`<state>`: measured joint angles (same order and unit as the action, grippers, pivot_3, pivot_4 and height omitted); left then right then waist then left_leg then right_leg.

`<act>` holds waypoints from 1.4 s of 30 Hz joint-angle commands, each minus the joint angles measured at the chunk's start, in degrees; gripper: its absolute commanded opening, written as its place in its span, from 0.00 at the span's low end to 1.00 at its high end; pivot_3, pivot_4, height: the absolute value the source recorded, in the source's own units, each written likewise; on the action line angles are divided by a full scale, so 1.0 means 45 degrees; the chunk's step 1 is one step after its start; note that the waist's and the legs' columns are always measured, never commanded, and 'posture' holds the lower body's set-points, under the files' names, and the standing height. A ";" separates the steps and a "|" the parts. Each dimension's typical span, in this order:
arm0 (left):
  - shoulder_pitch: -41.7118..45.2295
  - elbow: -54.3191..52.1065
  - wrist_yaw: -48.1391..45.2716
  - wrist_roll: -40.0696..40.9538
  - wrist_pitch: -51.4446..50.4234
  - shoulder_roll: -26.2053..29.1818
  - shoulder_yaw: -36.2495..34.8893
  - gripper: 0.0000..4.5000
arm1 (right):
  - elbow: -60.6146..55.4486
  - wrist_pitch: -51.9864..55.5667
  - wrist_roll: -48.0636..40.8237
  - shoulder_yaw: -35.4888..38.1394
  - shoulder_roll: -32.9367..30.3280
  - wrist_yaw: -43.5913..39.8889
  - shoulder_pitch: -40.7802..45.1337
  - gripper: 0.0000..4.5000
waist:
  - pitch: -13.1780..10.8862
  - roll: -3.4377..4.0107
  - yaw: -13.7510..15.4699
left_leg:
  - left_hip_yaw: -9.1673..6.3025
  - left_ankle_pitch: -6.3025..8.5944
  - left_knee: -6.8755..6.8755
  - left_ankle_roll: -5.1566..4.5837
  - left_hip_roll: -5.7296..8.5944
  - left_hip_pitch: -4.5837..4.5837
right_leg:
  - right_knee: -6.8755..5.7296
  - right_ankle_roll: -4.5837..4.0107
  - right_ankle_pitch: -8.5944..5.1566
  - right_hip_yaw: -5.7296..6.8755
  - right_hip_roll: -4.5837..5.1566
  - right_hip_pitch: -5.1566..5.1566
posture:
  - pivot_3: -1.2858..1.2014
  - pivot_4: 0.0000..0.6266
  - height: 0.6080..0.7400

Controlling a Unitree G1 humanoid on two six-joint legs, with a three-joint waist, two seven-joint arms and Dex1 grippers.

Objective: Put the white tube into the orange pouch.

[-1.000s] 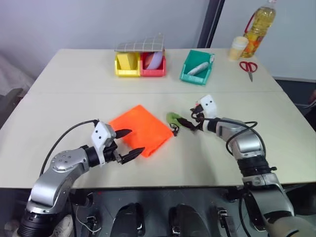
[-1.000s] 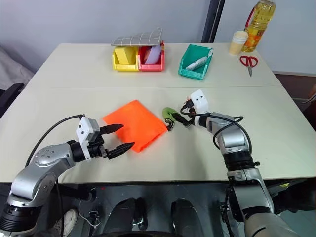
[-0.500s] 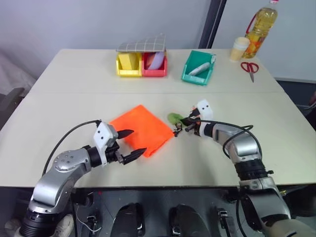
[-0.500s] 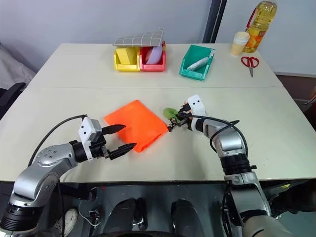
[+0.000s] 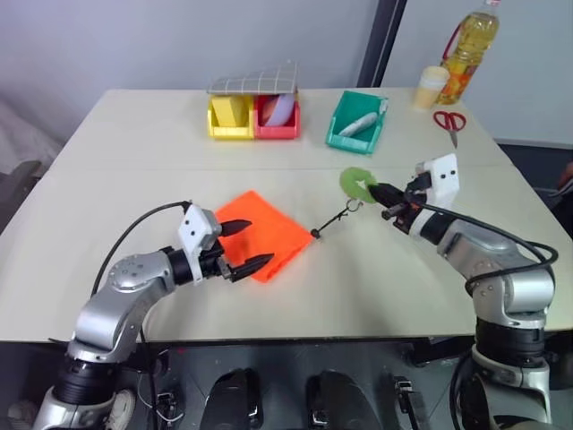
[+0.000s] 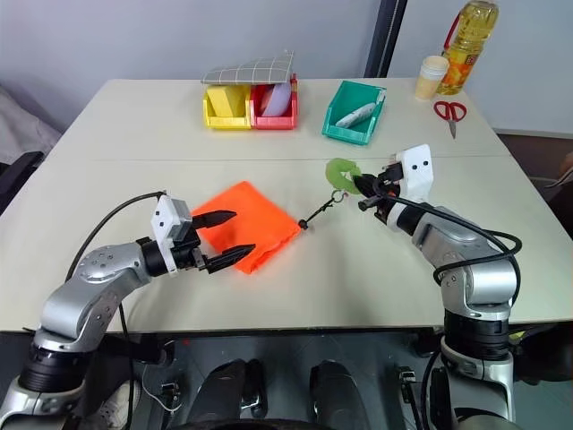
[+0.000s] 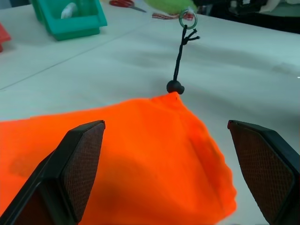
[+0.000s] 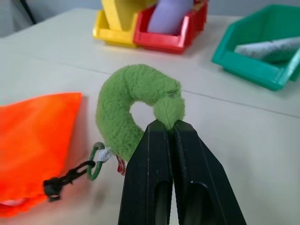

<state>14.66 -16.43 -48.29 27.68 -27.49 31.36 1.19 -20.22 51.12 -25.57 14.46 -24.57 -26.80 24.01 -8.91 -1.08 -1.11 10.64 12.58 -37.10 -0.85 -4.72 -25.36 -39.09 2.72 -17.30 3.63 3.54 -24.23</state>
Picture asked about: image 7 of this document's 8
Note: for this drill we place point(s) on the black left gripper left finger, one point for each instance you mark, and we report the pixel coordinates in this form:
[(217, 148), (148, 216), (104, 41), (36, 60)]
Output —
[(70, 168)]

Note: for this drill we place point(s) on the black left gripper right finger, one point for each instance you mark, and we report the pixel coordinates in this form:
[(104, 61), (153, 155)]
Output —
[(264, 168)]

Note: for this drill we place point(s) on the teal plastic bin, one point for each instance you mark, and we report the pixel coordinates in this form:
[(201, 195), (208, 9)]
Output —
[(70, 21)]

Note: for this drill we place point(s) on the red plastic object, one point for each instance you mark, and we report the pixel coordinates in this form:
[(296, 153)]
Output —
[(3, 36)]

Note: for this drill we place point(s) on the white crumpled item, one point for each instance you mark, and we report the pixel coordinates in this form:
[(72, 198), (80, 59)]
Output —
[(68, 10)]

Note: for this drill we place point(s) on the red and white striped item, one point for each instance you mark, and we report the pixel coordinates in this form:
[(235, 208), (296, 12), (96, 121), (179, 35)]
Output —
[(164, 16)]

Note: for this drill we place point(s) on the light green plush item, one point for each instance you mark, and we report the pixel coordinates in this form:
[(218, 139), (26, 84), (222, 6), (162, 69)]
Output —
[(168, 5)]

